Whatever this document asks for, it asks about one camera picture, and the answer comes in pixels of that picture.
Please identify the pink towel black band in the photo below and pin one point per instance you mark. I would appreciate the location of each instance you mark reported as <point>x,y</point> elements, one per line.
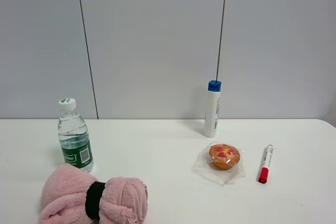
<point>71,195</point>

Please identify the white bottle blue cap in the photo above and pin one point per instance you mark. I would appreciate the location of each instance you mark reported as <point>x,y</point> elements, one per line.
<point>212,108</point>

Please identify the wrapped orange fruit tart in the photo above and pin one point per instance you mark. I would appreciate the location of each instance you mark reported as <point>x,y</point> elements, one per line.
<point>220,163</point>

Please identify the clear water bottle green label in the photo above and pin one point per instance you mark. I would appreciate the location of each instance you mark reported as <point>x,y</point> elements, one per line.
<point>74,137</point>

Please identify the red white marker pen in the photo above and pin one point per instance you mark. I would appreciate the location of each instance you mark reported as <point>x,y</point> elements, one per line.
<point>265,164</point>

